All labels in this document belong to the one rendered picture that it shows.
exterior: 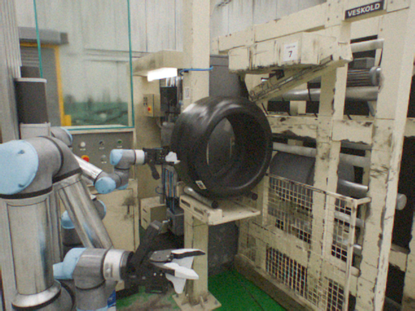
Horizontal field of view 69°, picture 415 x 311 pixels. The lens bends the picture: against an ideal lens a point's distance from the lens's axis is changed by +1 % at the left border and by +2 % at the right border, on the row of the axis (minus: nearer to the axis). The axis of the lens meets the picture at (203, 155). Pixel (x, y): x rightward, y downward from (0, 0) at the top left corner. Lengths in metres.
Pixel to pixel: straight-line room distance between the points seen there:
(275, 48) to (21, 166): 1.34
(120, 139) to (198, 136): 0.80
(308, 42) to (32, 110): 1.23
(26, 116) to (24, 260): 0.50
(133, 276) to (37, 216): 0.28
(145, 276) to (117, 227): 1.49
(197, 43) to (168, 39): 9.24
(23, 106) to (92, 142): 1.00
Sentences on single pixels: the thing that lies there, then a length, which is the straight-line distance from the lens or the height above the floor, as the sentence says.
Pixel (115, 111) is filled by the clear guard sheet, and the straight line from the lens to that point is 2.13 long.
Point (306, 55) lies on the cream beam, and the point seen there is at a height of 1.68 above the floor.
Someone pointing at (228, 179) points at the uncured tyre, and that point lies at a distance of 1.99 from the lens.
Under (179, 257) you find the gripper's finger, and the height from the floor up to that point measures 1.05.
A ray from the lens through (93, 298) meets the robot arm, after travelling 0.89.
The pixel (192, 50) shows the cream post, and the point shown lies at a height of 1.76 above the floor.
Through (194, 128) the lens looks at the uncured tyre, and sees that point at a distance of 1.54.
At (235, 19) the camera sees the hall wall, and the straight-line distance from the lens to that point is 12.22.
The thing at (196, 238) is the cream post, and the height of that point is 0.53.
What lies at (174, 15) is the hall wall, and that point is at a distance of 11.42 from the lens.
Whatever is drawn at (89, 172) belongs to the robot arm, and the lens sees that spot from 1.42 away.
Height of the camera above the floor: 1.46
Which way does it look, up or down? 10 degrees down
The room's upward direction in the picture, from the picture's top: straight up
